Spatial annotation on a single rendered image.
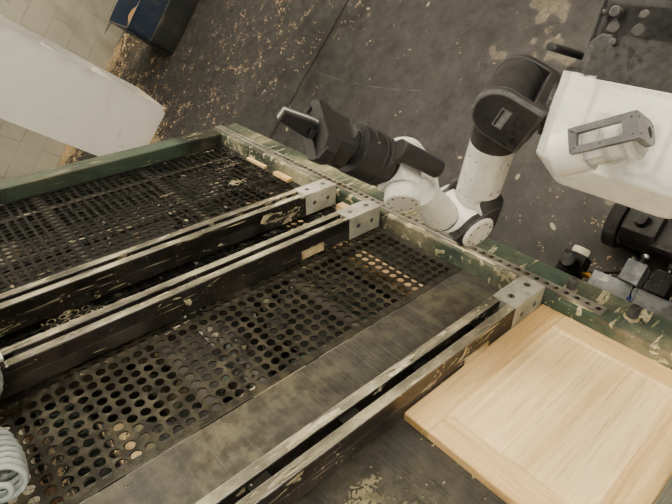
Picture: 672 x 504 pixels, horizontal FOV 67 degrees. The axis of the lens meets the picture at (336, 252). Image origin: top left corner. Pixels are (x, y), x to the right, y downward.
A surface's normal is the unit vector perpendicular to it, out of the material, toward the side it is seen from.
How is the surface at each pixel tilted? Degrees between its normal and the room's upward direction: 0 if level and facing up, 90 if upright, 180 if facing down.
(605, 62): 23
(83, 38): 90
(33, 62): 90
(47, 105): 90
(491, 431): 53
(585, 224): 0
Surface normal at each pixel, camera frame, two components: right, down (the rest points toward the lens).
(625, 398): 0.00, -0.84
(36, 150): 0.62, 0.49
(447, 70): -0.59, -0.22
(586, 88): -0.72, 0.14
